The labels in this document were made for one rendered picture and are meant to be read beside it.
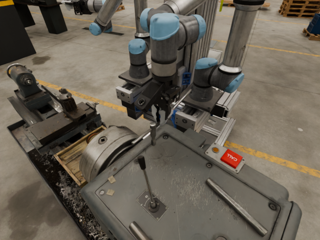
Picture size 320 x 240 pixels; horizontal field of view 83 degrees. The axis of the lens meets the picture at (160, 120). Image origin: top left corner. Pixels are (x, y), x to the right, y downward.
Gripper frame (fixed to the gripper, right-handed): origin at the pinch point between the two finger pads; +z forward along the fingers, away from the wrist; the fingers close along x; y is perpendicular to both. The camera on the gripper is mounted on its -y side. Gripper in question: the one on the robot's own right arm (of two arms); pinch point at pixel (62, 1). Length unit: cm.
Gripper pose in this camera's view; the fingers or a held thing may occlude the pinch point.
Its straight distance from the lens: 163.5
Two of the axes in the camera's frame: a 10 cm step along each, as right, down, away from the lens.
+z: -9.8, -1.5, 1.6
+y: 0.3, 6.4, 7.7
